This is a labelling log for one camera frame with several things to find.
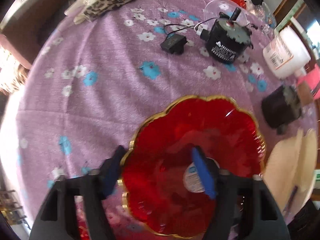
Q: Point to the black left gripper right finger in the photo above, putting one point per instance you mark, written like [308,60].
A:
[243,204]

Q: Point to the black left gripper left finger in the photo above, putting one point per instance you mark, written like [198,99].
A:
[57,216]

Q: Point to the large cream plastic bowl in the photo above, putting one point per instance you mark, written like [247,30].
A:
[290,171]

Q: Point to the red gold-rimmed scalloped plate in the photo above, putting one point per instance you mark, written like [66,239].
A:
[162,189]

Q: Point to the black cylindrical motor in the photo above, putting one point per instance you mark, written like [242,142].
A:
[281,108]

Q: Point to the purple floral tablecloth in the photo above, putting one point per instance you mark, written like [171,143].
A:
[95,83]

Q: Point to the pink box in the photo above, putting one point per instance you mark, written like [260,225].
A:
[311,78]

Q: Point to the white plastic jar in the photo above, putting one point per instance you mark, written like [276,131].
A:
[286,54]

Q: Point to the black motor with fan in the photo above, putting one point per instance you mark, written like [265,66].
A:
[227,40]

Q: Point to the small black adapter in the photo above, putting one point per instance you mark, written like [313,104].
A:
[174,44]

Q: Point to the clear plastic dome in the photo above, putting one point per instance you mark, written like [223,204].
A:
[213,8]

